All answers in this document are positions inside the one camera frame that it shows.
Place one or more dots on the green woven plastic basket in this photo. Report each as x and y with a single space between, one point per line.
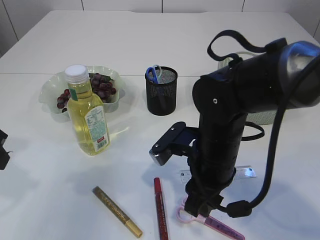
259 118

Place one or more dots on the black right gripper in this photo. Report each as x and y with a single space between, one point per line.
224 98

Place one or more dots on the red glitter pen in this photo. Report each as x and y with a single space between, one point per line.
160 210

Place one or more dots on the gold glitter pen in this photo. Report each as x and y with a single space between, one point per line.
117 211

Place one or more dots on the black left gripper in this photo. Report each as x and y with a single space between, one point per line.
4 155

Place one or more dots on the pale green wavy plate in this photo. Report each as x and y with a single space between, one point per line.
55 86

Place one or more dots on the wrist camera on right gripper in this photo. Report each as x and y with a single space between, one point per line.
177 140

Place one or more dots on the yellow oil bottle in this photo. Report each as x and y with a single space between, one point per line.
86 111

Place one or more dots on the pink scissors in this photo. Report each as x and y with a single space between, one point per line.
210 222

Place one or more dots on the black mesh pen holder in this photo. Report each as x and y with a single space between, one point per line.
161 98

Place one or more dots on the clear plastic ruler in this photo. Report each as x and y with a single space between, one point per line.
242 172

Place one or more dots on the red artificial grape bunch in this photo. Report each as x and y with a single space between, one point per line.
101 85

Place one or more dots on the blue scissors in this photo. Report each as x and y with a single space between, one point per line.
153 74

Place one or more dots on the blue grey right robot arm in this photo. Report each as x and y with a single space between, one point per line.
287 78

